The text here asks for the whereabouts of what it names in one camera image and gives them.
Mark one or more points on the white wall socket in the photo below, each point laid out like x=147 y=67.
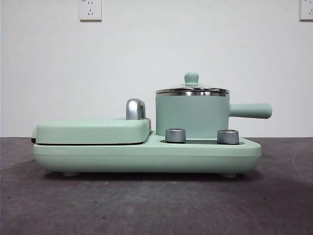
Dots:
x=306 y=11
x=90 y=11

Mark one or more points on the glass lid with green knob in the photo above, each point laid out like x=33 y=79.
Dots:
x=192 y=78

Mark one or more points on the mint green steamer pot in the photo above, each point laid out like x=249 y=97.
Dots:
x=193 y=115

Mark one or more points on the silver control knob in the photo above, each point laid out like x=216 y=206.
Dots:
x=228 y=136
x=174 y=135

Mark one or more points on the mint green breakfast maker appliance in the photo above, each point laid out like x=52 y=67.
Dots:
x=97 y=151

